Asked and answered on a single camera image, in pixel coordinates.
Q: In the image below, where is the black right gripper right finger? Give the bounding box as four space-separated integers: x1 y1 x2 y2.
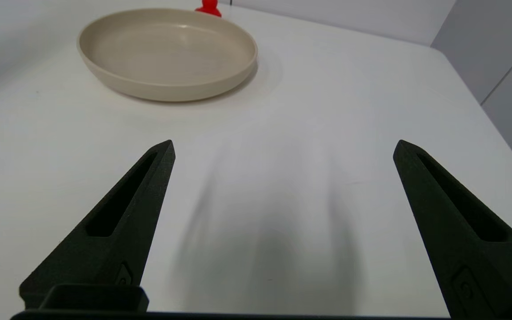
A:
393 140 512 320

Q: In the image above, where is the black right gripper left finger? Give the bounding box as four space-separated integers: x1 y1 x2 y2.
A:
19 140 176 312

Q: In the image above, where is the red rubber duck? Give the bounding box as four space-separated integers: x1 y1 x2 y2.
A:
195 0 222 18

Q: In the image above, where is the beige round plate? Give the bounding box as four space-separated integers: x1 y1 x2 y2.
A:
77 8 258 102

